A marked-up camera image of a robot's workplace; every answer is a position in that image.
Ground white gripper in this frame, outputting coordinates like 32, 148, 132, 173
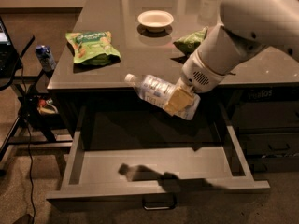
164, 51, 224, 116

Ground clear blue plastic bottle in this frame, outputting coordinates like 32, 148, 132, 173
124, 74, 200, 120

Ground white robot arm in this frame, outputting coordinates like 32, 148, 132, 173
164, 0, 299, 116

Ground open grey top drawer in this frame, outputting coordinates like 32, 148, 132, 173
47, 102, 269, 211

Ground dark drawer cabinet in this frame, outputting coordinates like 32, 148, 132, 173
217, 86, 299, 173

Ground dark green chip bag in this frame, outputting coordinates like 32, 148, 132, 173
173, 27, 208, 55

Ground white paper bowl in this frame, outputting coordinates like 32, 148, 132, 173
137, 10, 174, 33

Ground light green snack bag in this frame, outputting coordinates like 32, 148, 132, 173
65, 31, 121, 66

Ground small colourful items on shelf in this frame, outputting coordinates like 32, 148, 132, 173
37, 98, 58, 115

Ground blue drink can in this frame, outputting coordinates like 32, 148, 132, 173
36, 45, 56, 72

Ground black laptop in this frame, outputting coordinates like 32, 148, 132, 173
0, 17, 20, 79

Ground metal drawer handle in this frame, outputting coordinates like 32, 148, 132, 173
142, 194, 177, 211

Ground black side desk frame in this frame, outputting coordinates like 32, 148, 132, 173
0, 35, 74, 175

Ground black cable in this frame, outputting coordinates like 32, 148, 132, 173
17, 58, 36, 219

